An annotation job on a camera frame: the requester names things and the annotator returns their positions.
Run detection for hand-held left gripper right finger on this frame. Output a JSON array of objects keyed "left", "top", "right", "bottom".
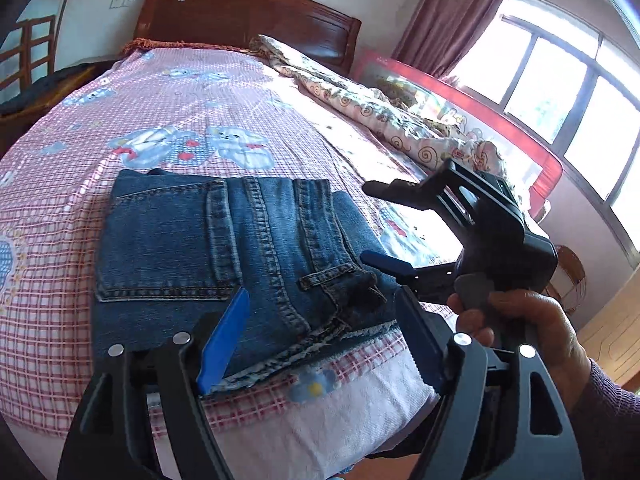
[{"left": 394, "top": 285, "right": 586, "bottom": 480}]

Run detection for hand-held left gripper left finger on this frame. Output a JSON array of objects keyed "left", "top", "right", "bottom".
[{"left": 56, "top": 287, "right": 251, "bottom": 480}]

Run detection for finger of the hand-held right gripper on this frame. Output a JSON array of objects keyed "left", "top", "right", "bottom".
[
  {"left": 359, "top": 249, "right": 457, "bottom": 305},
  {"left": 362, "top": 159, "right": 482, "bottom": 227}
]

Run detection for blue denim pants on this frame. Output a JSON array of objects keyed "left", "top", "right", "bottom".
[{"left": 90, "top": 167, "right": 403, "bottom": 396}]

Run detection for person's right forearm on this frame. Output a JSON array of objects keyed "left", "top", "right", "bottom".
[{"left": 567, "top": 357, "right": 640, "bottom": 480}]

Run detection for person's right hand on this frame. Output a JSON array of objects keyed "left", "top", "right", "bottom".
[{"left": 446, "top": 289, "right": 592, "bottom": 397}]

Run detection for rattan chair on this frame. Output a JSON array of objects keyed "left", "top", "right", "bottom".
[{"left": 545, "top": 245, "right": 587, "bottom": 317}]

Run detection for floral swirl quilt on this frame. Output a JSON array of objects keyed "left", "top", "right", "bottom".
[{"left": 249, "top": 34, "right": 531, "bottom": 196}]

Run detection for brown curtain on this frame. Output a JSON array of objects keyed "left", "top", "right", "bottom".
[{"left": 392, "top": 0, "right": 526, "bottom": 78}]

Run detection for bed with pink plaid sheet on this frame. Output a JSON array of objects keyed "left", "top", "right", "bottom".
[{"left": 0, "top": 42, "right": 466, "bottom": 480}]

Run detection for dark wooden headboard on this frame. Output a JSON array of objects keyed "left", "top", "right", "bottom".
[{"left": 136, "top": 0, "right": 363, "bottom": 75}]

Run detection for orange fringed cloth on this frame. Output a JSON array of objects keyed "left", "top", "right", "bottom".
[{"left": 122, "top": 37, "right": 253, "bottom": 57}]

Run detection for dark cloth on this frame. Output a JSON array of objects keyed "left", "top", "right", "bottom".
[{"left": 0, "top": 61, "right": 117, "bottom": 117}]

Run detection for wooden chair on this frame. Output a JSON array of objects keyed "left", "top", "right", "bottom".
[{"left": 0, "top": 15, "right": 57, "bottom": 98}]

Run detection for red bed guard rail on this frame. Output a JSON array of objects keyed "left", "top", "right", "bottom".
[{"left": 352, "top": 50, "right": 563, "bottom": 211}]

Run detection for window with dark frame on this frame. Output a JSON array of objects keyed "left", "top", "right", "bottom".
[{"left": 450, "top": 0, "right": 640, "bottom": 256}]

